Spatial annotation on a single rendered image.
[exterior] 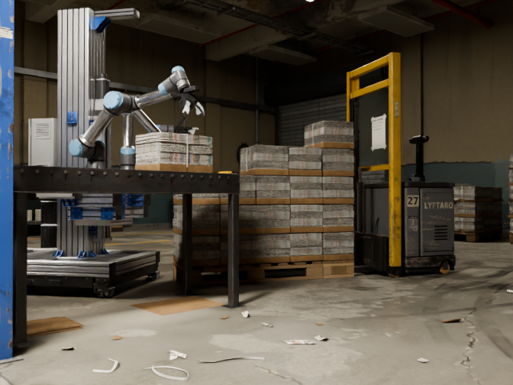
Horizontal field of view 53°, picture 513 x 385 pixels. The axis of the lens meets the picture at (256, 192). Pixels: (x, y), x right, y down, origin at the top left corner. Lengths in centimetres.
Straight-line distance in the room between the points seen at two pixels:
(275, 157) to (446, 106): 683
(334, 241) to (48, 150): 232
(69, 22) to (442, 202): 330
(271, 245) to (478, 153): 667
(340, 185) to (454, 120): 634
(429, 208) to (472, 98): 593
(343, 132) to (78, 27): 220
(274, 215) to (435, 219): 143
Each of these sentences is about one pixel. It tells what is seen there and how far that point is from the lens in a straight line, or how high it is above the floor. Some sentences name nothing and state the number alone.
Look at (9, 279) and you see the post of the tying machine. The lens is 234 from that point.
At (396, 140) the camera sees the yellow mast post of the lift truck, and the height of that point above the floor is 113.
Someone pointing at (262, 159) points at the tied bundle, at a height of 96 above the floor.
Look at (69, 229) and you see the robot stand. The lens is 400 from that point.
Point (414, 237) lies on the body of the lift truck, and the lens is 456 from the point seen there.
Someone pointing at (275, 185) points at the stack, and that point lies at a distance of 410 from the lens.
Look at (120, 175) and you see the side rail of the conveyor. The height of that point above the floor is 77.
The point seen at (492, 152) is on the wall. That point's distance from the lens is 1011.
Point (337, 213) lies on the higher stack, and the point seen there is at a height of 53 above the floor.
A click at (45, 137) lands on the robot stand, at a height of 109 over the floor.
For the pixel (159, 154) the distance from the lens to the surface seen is 301.
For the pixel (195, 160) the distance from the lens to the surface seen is 314.
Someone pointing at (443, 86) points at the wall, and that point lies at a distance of 1070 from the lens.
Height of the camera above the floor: 65
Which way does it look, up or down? 1 degrees up
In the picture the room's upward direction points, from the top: straight up
